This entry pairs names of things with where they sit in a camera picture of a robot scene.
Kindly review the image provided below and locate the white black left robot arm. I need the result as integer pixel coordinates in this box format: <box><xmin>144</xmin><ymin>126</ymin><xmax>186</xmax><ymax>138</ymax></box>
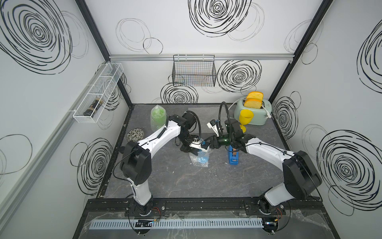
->
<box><xmin>120</xmin><ymin>111</ymin><xmax>201</xmax><ymax>209</ymax></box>

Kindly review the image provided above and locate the front yellow toast slice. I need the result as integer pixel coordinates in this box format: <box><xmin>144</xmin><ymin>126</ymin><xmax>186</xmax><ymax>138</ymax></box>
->
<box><xmin>243</xmin><ymin>99</ymin><xmax>262</xmax><ymax>109</ymax></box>

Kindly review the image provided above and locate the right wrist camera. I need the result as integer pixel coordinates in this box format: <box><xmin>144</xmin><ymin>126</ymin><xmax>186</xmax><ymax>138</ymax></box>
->
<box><xmin>207</xmin><ymin>119</ymin><xmax>219</xmax><ymax>136</ymax></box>

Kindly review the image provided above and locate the blue plastic wine glass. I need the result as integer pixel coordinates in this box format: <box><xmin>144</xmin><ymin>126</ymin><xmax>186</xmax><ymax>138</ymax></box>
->
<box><xmin>195</xmin><ymin>150</ymin><xmax>210</xmax><ymax>167</ymax></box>

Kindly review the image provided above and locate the black corrugated cable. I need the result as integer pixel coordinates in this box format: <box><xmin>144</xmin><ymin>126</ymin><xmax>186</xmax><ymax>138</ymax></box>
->
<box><xmin>218</xmin><ymin>101</ymin><xmax>232</xmax><ymax>135</ymax></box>
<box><xmin>186</xmin><ymin>110</ymin><xmax>203</xmax><ymax>141</ymax></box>

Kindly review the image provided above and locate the blue tape dispenser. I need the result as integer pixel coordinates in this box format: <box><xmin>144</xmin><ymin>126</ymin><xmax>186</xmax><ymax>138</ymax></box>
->
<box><xmin>228</xmin><ymin>145</ymin><xmax>239</xmax><ymax>165</ymax></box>

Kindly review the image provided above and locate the dark item in shelf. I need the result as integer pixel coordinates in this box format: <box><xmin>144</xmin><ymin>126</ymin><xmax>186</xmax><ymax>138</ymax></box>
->
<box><xmin>83</xmin><ymin>98</ymin><xmax>103</xmax><ymax>117</ymax></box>

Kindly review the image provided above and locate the black corrugated right cable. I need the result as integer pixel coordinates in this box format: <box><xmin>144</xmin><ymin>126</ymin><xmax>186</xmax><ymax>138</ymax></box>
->
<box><xmin>218</xmin><ymin>101</ymin><xmax>232</xmax><ymax>135</ymax></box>

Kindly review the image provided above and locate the white slotted cable duct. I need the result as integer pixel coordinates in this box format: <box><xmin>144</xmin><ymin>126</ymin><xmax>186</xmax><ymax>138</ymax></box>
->
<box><xmin>89</xmin><ymin>218</ymin><xmax>264</xmax><ymax>230</ymax></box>

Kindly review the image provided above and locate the mint green toaster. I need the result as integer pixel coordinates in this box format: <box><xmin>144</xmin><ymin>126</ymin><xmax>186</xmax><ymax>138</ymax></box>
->
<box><xmin>234</xmin><ymin>98</ymin><xmax>272</xmax><ymax>125</ymax></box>

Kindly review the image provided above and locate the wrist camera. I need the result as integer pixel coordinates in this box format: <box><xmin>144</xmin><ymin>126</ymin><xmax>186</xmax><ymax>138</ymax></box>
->
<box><xmin>207</xmin><ymin>119</ymin><xmax>219</xmax><ymax>136</ymax></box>
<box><xmin>190</xmin><ymin>140</ymin><xmax>210</xmax><ymax>152</ymax></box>

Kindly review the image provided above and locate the black corrugated left cable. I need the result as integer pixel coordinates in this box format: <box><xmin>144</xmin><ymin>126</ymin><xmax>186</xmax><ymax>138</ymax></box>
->
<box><xmin>186</xmin><ymin>110</ymin><xmax>203</xmax><ymax>141</ymax></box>

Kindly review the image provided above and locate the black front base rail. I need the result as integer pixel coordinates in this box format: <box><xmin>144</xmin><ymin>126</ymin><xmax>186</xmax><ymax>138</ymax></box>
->
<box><xmin>81</xmin><ymin>197</ymin><xmax>325</xmax><ymax>220</ymax></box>

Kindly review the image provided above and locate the yellow toast slice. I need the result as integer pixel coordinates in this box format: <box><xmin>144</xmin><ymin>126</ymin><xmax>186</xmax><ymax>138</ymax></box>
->
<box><xmin>246</xmin><ymin>91</ymin><xmax>264</xmax><ymax>101</ymax></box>
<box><xmin>243</xmin><ymin>99</ymin><xmax>262</xmax><ymax>109</ymax></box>

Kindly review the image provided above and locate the aluminium wall rail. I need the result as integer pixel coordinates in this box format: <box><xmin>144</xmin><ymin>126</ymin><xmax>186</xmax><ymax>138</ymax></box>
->
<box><xmin>109</xmin><ymin>53</ymin><xmax>294</xmax><ymax>62</ymax></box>

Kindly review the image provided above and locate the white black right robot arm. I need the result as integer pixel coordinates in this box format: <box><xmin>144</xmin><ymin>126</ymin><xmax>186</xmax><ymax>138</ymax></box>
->
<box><xmin>202</xmin><ymin>119</ymin><xmax>322</xmax><ymax>215</ymax></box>

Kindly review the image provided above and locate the white wire wall shelf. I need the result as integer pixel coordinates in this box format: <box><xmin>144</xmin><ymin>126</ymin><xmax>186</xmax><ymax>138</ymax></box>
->
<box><xmin>73</xmin><ymin>62</ymin><xmax>123</xmax><ymax>123</ymax></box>

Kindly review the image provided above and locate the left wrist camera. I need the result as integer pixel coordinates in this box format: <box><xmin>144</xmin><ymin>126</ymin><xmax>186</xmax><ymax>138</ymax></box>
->
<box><xmin>190</xmin><ymin>140</ymin><xmax>210</xmax><ymax>152</ymax></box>

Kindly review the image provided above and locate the patterned small bowl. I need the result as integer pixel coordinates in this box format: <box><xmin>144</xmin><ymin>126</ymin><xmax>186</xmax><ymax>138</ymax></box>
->
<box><xmin>126</xmin><ymin>128</ymin><xmax>145</xmax><ymax>142</ymax></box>

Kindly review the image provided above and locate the green plastic wine glass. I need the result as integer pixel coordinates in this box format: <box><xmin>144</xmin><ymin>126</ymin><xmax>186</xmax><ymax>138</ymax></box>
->
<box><xmin>150</xmin><ymin>107</ymin><xmax>167</xmax><ymax>127</ymax></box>

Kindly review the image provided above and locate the rear yellow toast slice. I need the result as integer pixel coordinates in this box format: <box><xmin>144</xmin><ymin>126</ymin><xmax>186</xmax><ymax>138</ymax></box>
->
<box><xmin>246</xmin><ymin>91</ymin><xmax>264</xmax><ymax>101</ymax></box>

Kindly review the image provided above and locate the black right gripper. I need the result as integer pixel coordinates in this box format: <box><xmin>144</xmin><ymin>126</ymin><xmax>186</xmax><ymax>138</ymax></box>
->
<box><xmin>205</xmin><ymin>134</ymin><xmax>234</xmax><ymax>150</ymax></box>

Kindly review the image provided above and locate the black wire wall basket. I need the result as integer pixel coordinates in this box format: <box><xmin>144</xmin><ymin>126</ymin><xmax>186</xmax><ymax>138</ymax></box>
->
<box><xmin>172</xmin><ymin>60</ymin><xmax>217</xmax><ymax>87</ymax></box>

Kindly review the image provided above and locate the yellow plastic wine glass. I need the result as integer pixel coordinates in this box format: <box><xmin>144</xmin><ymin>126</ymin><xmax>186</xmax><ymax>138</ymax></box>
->
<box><xmin>239</xmin><ymin>110</ymin><xmax>254</xmax><ymax>133</ymax></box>

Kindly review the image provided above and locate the small dark cylinder jar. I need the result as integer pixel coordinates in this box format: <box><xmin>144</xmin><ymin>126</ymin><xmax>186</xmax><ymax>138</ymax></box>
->
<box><xmin>118</xmin><ymin>146</ymin><xmax>125</xmax><ymax>154</ymax></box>

